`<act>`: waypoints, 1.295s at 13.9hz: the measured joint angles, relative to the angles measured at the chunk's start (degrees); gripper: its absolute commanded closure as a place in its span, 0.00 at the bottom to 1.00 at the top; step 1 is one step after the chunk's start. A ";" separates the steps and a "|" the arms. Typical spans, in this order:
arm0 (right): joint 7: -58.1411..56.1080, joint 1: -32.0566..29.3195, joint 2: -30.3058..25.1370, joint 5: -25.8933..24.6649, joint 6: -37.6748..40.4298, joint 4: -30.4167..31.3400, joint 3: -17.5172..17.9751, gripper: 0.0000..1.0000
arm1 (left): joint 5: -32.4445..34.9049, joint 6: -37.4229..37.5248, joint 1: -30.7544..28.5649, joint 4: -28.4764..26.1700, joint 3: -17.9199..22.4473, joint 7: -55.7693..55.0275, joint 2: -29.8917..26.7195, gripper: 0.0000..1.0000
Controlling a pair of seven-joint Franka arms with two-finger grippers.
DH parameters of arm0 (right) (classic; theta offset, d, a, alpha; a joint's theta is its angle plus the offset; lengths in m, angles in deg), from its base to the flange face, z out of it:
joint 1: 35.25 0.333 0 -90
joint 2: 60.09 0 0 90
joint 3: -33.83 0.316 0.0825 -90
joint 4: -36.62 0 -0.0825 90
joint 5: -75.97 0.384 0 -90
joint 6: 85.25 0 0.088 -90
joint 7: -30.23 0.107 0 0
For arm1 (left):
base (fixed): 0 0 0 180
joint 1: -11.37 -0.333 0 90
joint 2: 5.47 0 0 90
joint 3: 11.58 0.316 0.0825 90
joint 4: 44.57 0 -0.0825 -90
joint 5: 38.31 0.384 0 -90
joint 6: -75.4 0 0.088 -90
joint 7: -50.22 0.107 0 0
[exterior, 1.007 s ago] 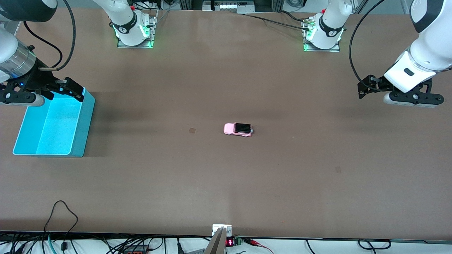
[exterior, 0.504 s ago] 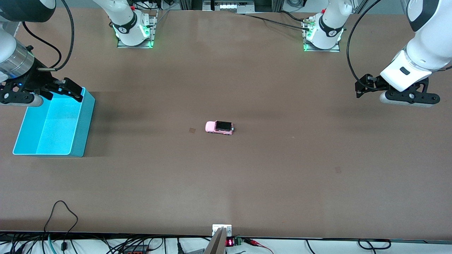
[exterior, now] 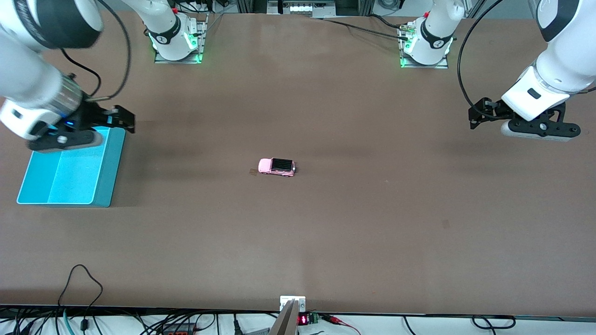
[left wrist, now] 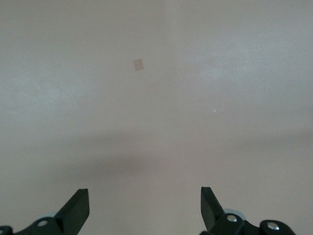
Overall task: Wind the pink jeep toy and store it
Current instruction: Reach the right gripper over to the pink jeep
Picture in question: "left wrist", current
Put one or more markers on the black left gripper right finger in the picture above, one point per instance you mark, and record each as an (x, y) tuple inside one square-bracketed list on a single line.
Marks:
[(220, 218)]

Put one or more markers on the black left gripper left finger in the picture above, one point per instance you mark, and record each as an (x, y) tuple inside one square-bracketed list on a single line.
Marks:
[(71, 215)]

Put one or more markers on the brown tape patch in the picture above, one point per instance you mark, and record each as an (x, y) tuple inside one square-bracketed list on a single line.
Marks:
[(138, 64)]

